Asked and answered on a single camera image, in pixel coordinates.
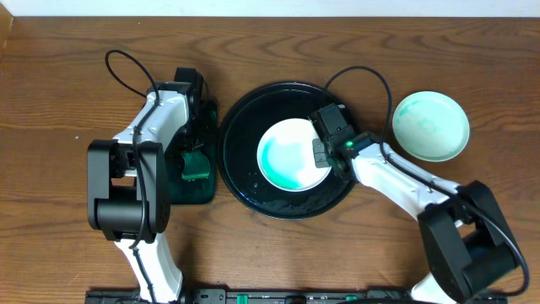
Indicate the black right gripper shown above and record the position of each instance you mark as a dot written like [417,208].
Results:
[319,154]

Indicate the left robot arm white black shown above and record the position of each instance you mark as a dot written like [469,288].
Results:
[164,157]

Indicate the round black tray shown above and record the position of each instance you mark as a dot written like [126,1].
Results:
[239,136]

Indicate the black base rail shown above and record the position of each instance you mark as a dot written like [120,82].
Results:
[219,296]

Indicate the green and yellow sponge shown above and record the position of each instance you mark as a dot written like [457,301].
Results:
[196,166]

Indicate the rectangular dark green tray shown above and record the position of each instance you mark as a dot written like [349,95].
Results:
[199,191]

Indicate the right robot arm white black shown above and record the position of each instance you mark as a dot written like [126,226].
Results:
[467,241]

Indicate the white plate with green stain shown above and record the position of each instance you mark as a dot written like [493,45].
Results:
[285,156]

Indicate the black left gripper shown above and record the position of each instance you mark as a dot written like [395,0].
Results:
[192,151]

